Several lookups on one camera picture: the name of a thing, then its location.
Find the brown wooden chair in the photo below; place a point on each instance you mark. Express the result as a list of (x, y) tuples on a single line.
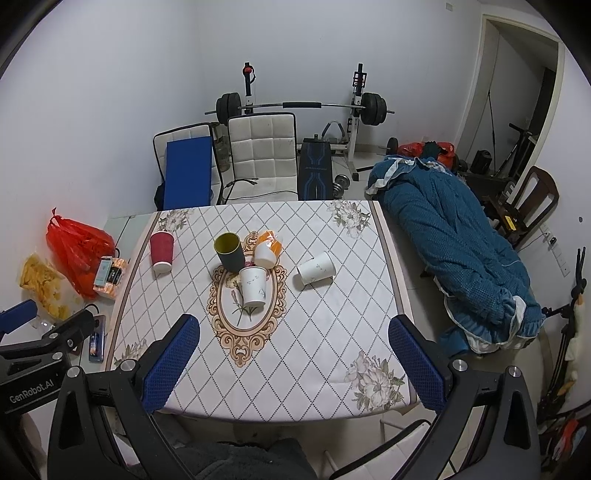
[(536, 199)]

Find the patterned white tablecloth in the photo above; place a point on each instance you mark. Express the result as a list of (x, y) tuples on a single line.
[(312, 352)]

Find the dark green yellow cup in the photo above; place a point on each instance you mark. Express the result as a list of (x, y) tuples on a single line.
[(228, 248)]

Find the black blue bench pad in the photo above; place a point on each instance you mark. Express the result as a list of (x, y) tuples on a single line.
[(314, 175)]

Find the orange tissue pack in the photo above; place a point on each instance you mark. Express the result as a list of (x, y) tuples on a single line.
[(110, 273)]

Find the red plastic bag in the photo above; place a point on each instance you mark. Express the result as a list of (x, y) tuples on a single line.
[(77, 250)]

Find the blue quilted blanket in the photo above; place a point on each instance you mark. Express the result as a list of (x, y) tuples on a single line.
[(485, 284)]

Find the red paper cup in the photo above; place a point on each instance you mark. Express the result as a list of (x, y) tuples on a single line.
[(161, 252)]

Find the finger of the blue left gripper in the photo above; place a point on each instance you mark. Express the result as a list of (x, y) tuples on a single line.
[(17, 316)]

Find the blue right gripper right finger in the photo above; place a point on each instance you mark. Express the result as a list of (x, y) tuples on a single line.
[(506, 443)]

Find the white padded chair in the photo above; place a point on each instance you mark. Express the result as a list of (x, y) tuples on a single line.
[(263, 151)]

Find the yellow chips bag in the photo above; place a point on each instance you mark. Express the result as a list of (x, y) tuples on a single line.
[(47, 286)]

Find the chair with blue cushion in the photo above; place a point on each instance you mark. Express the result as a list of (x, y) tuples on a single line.
[(187, 163)]

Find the white floral lying cup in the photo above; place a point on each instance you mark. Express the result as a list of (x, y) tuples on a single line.
[(317, 269)]

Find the orange white paper cup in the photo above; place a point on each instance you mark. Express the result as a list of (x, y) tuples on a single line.
[(266, 254)]

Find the barbell with black plates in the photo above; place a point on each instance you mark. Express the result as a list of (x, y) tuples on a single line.
[(372, 110)]

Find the blue smartphone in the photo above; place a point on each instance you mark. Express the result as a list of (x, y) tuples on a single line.
[(96, 344)]

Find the white floral upright cup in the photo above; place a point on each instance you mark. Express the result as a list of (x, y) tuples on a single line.
[(253, 283)]

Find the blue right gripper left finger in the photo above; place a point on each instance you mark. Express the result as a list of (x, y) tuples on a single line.
[(81, 444)]

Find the weight bench rack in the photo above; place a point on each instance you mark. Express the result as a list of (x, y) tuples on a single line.
[(352, 125)]

